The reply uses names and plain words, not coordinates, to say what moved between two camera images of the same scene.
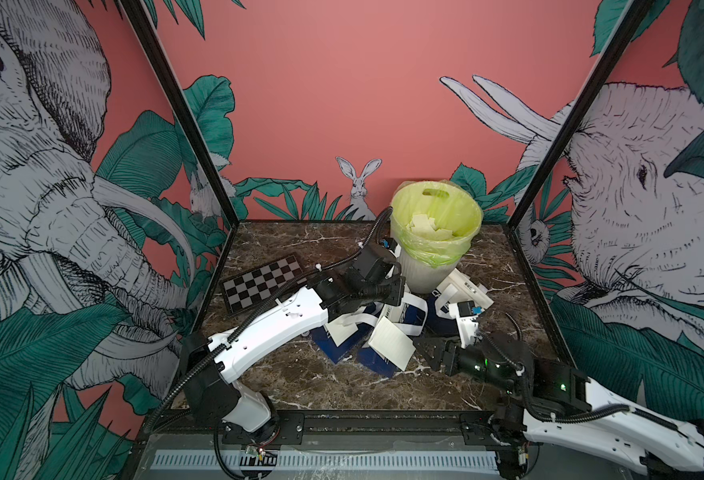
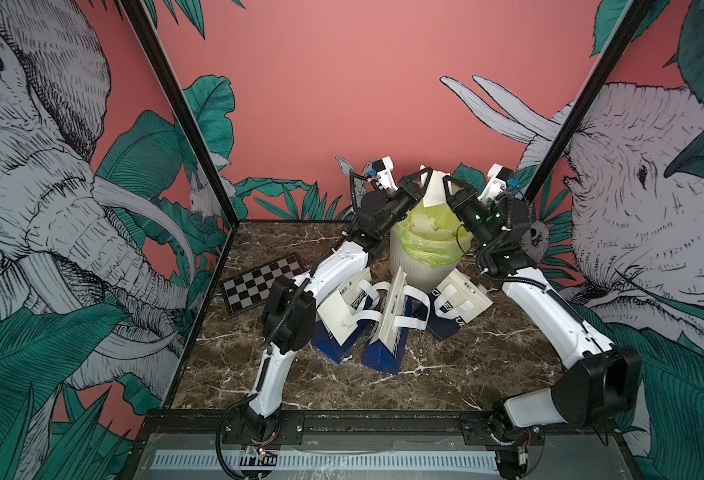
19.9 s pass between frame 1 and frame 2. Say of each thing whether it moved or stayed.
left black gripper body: moved
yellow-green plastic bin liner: stayed
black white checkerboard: stayed
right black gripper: moved
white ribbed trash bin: stayed
